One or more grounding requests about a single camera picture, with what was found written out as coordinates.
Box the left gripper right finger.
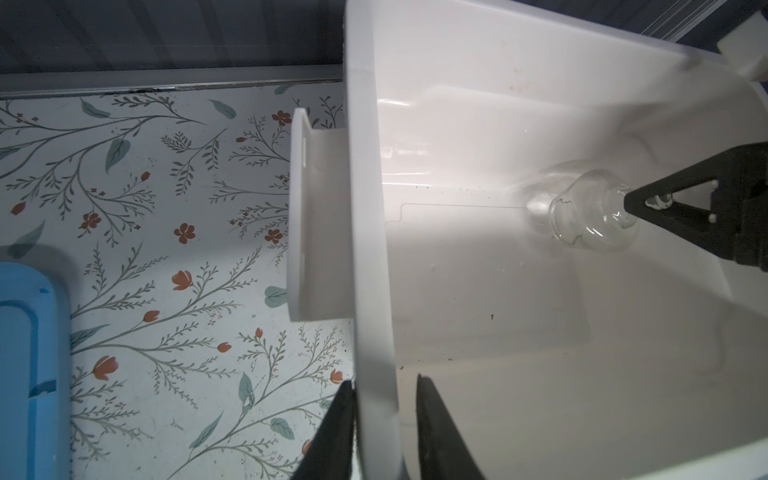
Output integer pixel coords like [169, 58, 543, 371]
[416, 375, 484, 479]

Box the white plastic storage bin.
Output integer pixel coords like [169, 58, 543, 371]
[287, 1, 767, 479]

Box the clear glass flask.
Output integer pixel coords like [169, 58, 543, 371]
[525, 169, 639, 252]

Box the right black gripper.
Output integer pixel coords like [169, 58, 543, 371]
[624, 142, 767, 272]

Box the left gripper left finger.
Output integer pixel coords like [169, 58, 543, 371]
[292, 381, 357, 480]

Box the blue plastic lid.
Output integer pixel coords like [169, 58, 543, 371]
[1, 262, 71, 479]

